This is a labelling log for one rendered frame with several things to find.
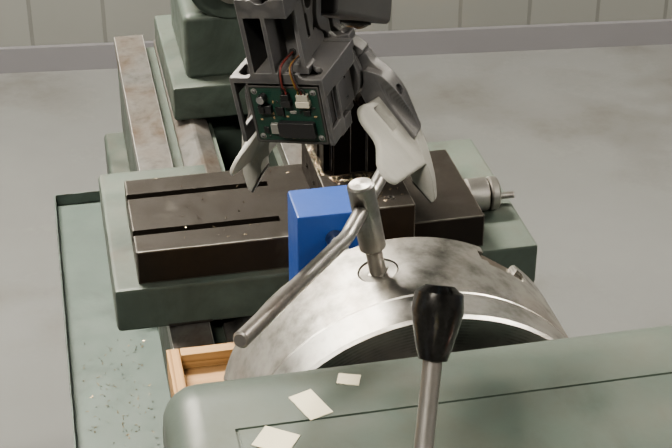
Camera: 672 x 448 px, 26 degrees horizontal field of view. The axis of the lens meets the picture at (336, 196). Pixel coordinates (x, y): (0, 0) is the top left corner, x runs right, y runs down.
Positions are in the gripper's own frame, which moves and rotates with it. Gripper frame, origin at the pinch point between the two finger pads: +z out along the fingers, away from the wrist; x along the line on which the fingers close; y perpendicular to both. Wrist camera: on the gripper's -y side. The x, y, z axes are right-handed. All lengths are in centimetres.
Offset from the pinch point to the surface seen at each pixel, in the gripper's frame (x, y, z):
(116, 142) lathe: -94, -104, 62
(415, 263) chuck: 2.5, -5.3, 10.2
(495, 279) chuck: 8.4, -7.7, 13.0
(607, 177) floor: -41, -239, 151
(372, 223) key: 0.6, -2.7, 4.7
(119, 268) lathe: -50, -36, 37
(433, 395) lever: 15.0, 23.6, -1.7
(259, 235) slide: -33, -43, 36
